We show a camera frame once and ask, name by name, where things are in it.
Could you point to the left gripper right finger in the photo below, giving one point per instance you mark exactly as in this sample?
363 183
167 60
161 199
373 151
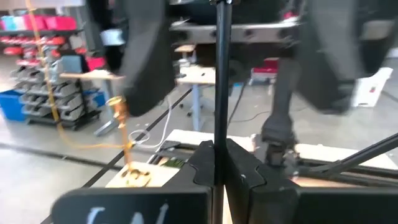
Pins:
295 205

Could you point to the storage rack with bins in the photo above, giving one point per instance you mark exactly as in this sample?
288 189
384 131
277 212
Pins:
62 90

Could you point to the wooden desk with grey leg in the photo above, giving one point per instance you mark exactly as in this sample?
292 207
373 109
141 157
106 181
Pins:
196 102
93 74

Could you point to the wooden shelf with black frame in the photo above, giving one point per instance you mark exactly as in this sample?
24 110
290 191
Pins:
158 175

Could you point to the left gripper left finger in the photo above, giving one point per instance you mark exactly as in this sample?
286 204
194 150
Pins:
140 202

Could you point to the black aluminium rig frame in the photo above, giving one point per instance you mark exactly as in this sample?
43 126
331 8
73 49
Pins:
367 152

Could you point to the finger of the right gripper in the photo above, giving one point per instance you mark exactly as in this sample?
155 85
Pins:
149 62
329 62

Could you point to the black candlestick holder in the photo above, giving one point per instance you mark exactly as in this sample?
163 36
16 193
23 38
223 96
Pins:
222 93

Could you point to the blue plastic bin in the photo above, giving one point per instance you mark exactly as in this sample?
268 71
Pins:
12 105

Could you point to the gold candlestick holder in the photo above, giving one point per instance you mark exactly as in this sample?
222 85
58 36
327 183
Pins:
120 107

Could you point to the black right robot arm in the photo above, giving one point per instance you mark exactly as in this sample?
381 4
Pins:
278 130

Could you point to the white box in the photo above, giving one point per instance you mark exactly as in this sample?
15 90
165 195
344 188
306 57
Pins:
373 88

